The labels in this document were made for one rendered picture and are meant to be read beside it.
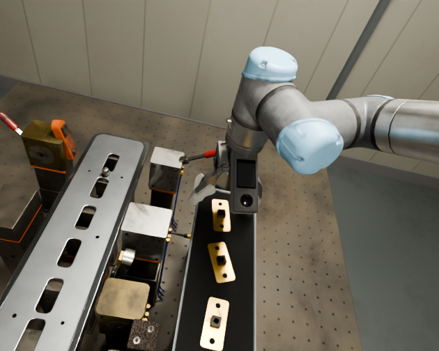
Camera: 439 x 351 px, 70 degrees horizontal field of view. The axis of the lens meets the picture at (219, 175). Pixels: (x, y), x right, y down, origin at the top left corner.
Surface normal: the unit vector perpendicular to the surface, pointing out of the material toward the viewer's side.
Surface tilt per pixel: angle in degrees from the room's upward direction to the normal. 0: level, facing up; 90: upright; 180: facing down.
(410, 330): 0
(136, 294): 0
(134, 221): 0
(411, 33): 90
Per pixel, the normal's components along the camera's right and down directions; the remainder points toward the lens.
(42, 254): 0.21, -0.66
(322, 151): 0.40, 0.73
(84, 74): -0.10, 0.72
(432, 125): -0.83, -0.25
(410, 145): -0.82, 0.51
